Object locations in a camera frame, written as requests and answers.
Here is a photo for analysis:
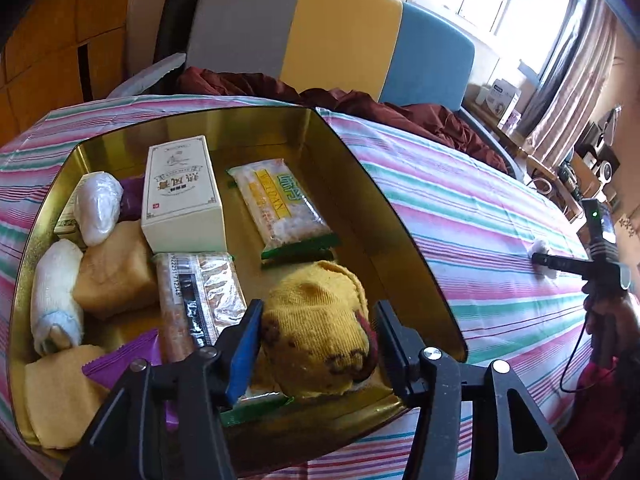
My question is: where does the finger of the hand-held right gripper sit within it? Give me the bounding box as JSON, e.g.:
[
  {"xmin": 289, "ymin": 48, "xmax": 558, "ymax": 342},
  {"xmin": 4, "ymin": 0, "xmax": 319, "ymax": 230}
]
[{"xmin": 531, "ymin": 252, "xmax": 593, "ymax": 277}]

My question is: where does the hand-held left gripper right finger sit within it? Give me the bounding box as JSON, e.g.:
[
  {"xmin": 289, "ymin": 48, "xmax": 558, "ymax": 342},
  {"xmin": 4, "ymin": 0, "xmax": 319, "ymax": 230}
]
[{"xmin": 372, "ymin": 300, "xmax": 581, "ymax": 480}]

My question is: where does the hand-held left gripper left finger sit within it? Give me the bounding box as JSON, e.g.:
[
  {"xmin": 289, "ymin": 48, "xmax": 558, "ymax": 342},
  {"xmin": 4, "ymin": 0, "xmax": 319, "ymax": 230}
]
[{"xmin": 60, "ymin": 299, "xmax": 266, "ymax": 480}]

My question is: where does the green edged snack packet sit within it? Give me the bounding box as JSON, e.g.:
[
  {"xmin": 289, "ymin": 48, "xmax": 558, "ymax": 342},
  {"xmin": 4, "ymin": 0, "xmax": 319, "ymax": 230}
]
[{"xmin": 220, "ymin": 392, "xmax": 296, "ymax": 428}]

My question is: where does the clear snack bar packet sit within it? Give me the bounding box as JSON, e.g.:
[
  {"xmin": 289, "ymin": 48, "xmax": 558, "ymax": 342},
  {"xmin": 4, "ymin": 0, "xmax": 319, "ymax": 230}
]
[{"xmin": 195, "ymin": 252, "xmax": 248, "ymax": 333}]

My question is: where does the yellow sock ball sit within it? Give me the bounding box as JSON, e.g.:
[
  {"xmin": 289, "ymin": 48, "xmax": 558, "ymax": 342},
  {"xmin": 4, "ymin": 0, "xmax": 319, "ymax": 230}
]
[{"xmin": 260, "ymin": 260, "xmax": 381, "ymax": 400}]

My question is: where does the cereal bar packet black label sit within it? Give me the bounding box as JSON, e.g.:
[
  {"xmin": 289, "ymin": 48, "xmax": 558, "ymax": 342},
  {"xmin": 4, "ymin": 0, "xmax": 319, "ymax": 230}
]
[{"xmin": 152, "ymin": 252, "xmax": 217, "ymax": 366}]

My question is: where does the purple snack packet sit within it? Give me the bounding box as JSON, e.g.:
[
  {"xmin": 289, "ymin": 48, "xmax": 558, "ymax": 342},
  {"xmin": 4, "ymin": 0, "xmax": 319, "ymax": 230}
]
[
  {"xmin": 81, "ymin": 329, "xmax": 181, "ymax": 431},
  {"xmin": 117, "ymin": 175, "xmax": 148, "ymax": 223}
]

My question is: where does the rice cracker packet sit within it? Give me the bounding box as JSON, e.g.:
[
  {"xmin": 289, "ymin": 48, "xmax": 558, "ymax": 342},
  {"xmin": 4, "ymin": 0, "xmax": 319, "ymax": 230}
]
[{"xmin": 226, "ymin": 158, "xmax": 342, "ymax": 267}]

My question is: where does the gold tin box maroon outside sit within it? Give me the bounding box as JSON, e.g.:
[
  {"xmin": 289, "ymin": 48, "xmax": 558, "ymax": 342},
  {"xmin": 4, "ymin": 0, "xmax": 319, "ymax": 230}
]
[{"xmin": 7, "ymin": 106, "xmax": 468, "ymax": 466}]

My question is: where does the cream cardboard box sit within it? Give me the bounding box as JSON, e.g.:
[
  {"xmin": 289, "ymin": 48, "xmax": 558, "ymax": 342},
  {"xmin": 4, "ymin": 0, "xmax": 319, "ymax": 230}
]
[{"xmin": 141, "ymin": 135, "xmax": 227, "ymax": 253}]

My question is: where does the large white ball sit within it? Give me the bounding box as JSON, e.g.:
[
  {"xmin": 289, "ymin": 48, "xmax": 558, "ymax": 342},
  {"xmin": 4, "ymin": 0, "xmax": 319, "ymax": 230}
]
[{"xmin": 77, "ymin": 171, "xmax": 125, "ymax": 247}]

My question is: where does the person's right hand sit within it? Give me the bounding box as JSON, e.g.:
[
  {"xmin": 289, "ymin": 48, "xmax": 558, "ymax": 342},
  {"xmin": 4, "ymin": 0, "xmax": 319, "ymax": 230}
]
[{"xmin": 582, "ymin": 290, "xmax": 640, "ymax": 376}]

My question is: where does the wooden cabinet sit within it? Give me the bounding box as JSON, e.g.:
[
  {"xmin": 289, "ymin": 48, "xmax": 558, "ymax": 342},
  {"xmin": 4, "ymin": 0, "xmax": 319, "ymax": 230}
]
[{"xmin": 565, "ymin": 150, "xmax": 621, "ymax": 221}]

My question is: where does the striped tablecloth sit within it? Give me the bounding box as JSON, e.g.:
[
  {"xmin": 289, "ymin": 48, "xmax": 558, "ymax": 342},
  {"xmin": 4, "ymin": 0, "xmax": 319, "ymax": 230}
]
[{"xmin": 0, "ymin": 94, "xmax": 596, "ymax": 480}]

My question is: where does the wooden desk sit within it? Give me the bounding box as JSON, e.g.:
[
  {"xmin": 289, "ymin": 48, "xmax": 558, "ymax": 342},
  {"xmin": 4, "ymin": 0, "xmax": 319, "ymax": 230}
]
[{"xmin": 462, "ymin": 100, "xmax": 561, "ymax": 181}]

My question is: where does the person's red clothing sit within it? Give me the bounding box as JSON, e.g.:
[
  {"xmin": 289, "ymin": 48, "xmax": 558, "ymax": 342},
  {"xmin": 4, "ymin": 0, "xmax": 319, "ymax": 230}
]
[{"xmin": 562, "ymin": 355, "xmax": 640, "ymax": 480}]

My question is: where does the patterned curtain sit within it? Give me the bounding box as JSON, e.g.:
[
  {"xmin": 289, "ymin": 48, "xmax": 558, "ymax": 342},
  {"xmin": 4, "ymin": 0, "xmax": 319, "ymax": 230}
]
[{"xmin": 525, "ymin": 0, "xmax": 621, "ymax": 171}]

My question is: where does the white appliance carton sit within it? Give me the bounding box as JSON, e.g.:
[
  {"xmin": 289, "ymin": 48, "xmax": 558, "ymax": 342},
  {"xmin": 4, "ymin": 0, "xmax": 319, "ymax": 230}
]
[{"xmin": 487, "ymin": 78, "xmax": 522, "ymax": 121}]

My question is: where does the maroon blanket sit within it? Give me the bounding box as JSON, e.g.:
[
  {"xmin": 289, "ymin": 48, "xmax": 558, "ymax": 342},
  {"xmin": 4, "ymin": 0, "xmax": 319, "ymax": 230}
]
[{"xmin": 177, "ymin": 66, "xmax": 511, "ymax": 176}]

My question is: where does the window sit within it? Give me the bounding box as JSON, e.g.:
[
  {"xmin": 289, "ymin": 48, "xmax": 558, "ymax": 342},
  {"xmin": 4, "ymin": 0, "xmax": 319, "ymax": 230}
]
[{"xmin": 415, "ymin": 0, "xmax": 581, "ymax": 76}]

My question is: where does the grey yellow blue armchair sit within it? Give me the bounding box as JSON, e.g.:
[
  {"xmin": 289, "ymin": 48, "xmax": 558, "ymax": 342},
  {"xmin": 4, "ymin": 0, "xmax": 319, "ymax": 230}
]
[{"xmin": 107, "ymin": 0, "xmax": 526, "ymax": 181}]

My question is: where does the wooden wardrobe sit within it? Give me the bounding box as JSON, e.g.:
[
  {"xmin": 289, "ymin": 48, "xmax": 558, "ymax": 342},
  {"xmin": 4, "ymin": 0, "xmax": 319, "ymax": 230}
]
[{"xmin": 0, "ymin": 0, "xmax": 133, "ymax": 146}]

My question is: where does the black cable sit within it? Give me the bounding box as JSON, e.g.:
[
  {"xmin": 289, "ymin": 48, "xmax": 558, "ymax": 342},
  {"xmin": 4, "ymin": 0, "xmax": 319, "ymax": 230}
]
[{"xmin": 560, "ymin": 307, "xmax": 601, "ymax": 393}]

